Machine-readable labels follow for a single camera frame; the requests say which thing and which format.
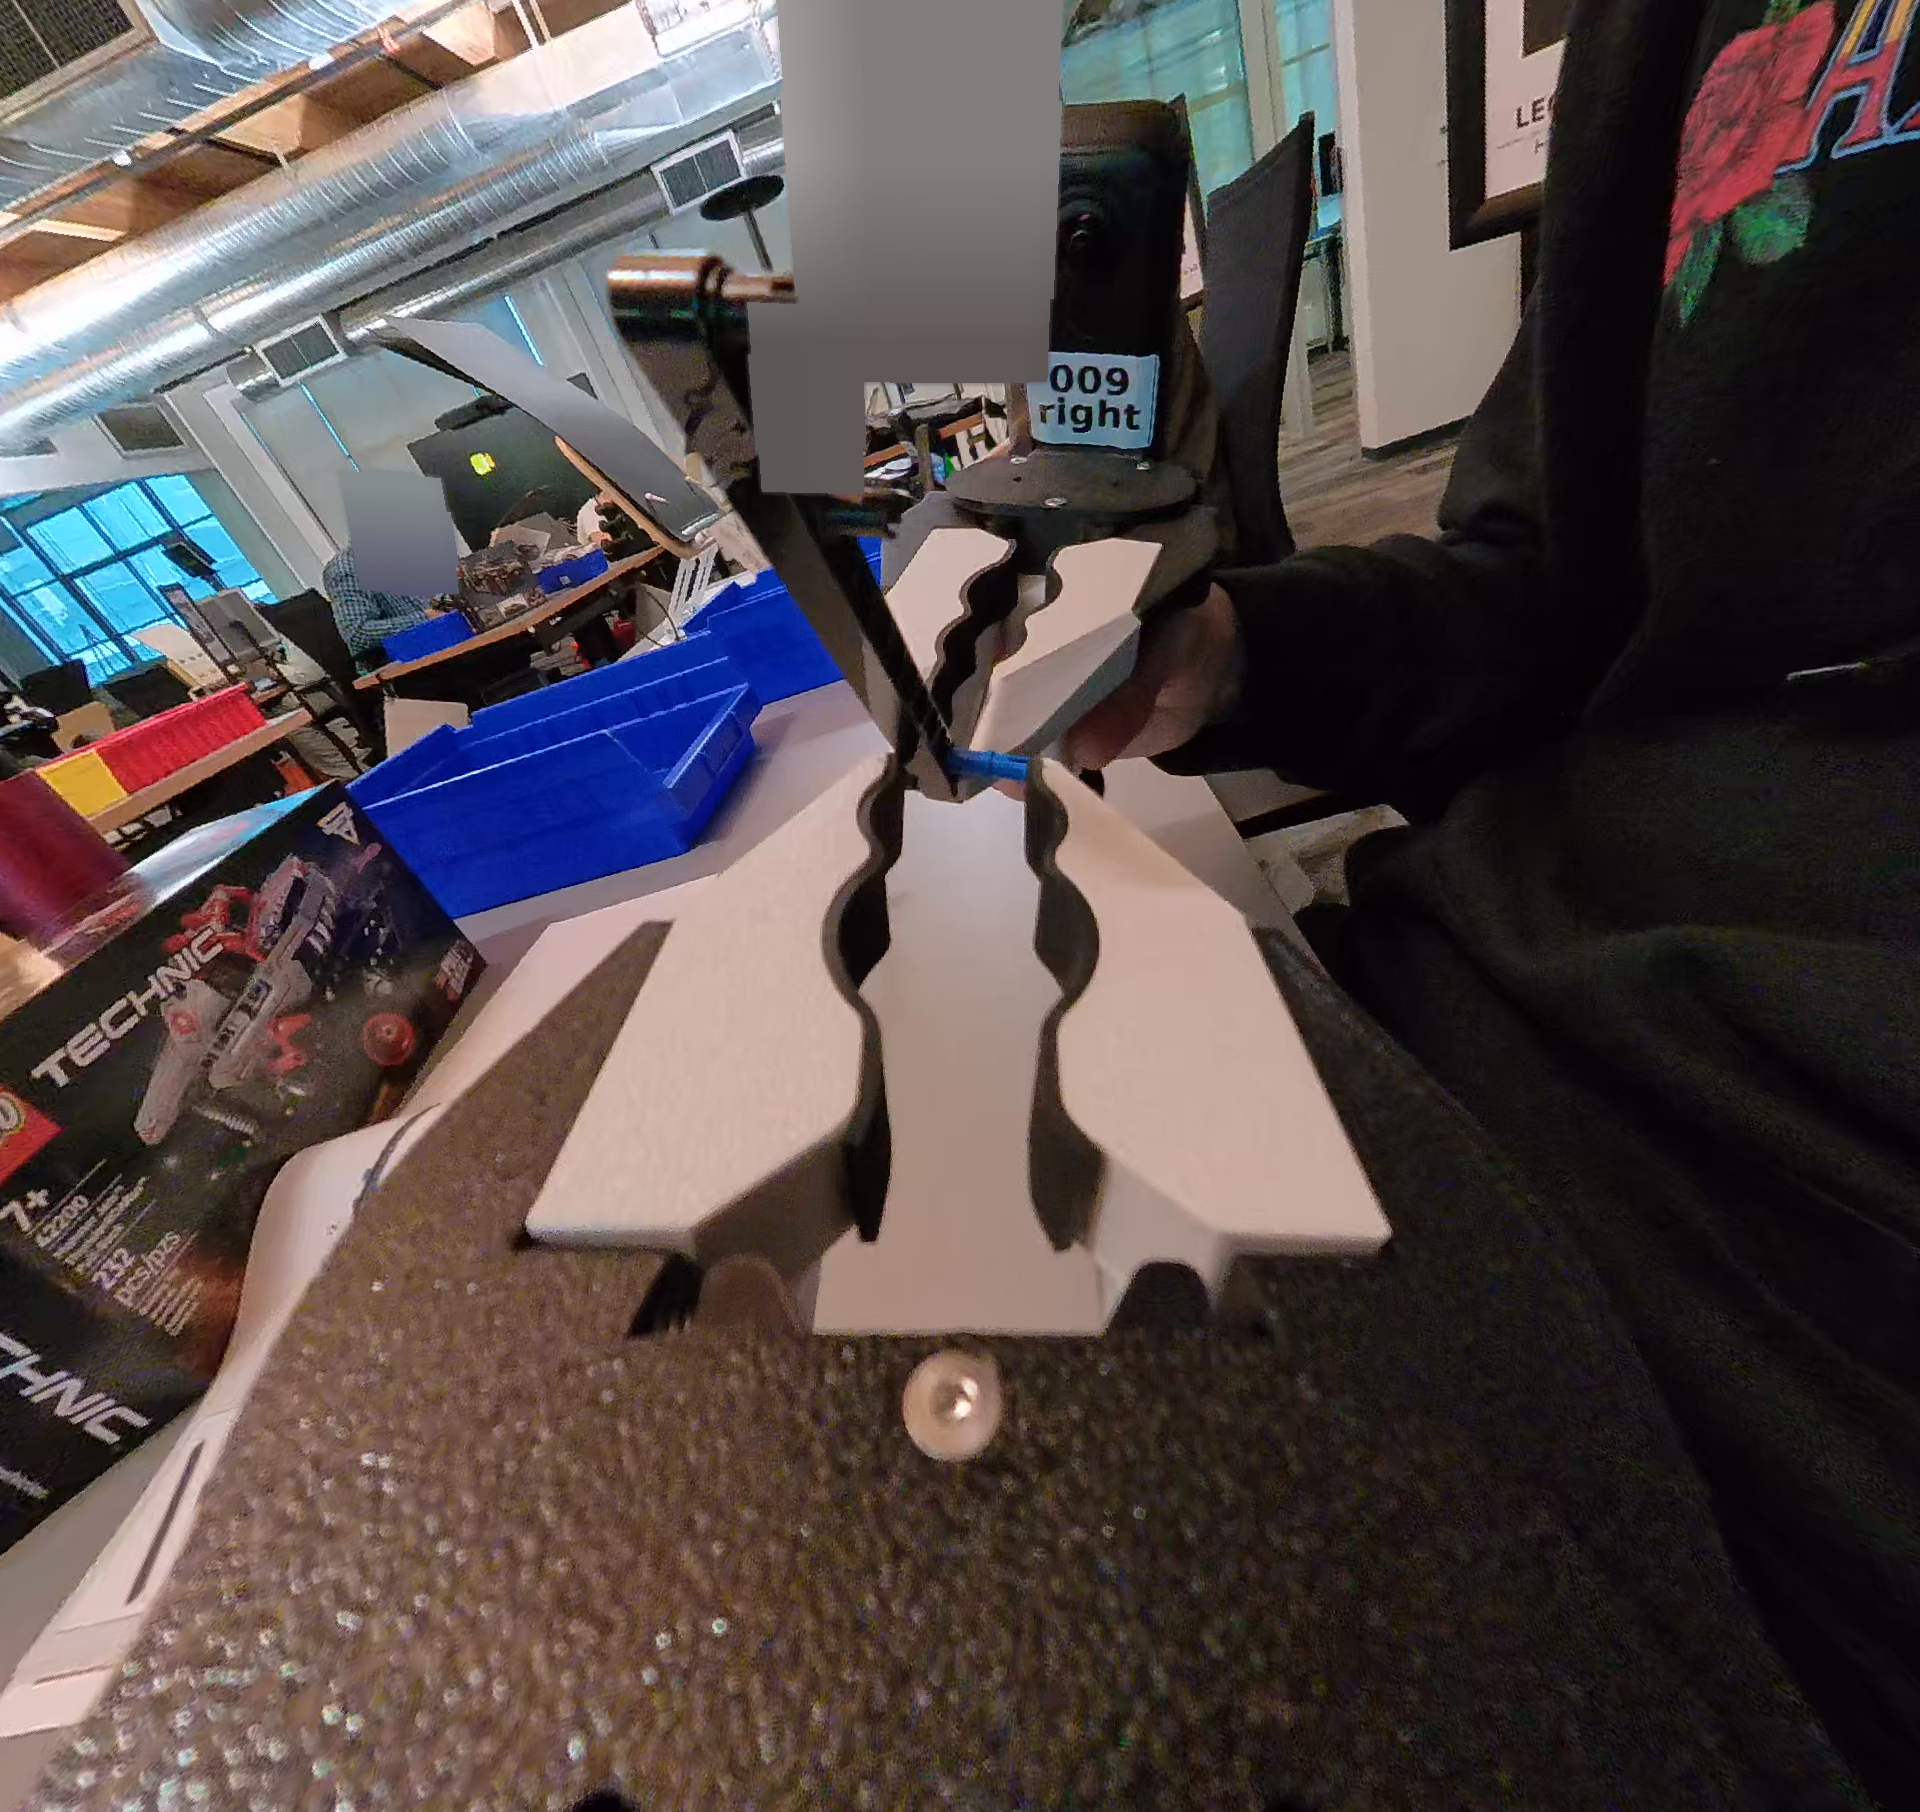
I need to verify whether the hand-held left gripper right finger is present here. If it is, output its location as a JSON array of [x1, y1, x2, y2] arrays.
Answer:
[[1021, 758, 1389, 1326]]

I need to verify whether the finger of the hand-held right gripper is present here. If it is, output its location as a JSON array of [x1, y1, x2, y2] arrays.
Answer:
[[883, 526, 1025, 795], [969, 536, 1169, 764]]

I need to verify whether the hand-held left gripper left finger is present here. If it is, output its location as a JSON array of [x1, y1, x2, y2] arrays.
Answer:
[[522, 752, 908, 1336]]

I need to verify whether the long black toy beam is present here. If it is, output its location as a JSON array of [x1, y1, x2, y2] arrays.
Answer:
[[607, 247, 963, 801]]

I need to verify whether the white instruction booklet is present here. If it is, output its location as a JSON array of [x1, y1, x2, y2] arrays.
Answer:
[[0, 914, 680, 1743]]

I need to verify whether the person's right hand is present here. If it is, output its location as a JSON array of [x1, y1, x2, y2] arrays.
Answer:
[[1068, 588, 1250, 777]]

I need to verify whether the blue plastic bin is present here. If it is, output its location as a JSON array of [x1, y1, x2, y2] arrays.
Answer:
[[684, 565, 849, 711], [347, 675, 760, 922]]

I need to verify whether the tilted grey panel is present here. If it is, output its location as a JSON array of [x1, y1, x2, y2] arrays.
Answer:
[[368, 316, 737, 546]]

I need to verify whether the framed marker poster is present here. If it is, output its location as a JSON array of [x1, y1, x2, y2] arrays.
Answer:
[[1439, 0, 1593, 254]]

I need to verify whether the person's black sweatshirt torso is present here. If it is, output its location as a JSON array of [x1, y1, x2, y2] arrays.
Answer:
[[1303, 0, 1920, 1812]]

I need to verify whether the black toy set box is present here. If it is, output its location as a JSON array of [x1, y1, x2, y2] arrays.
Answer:
[[0, 777, 491, 1553]]

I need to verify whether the red plastic bin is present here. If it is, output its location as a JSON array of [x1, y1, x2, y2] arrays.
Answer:
[[36, 682, 268, 810]]

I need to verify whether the dark red tumbler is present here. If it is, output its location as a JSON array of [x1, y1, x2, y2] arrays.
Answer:
[[0, 769, 137, 942]]

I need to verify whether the silver spiral ventilation duct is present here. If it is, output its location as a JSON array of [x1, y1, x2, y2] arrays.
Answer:
[[0, 81, 783, 452], [0, 0, 706, 186]]

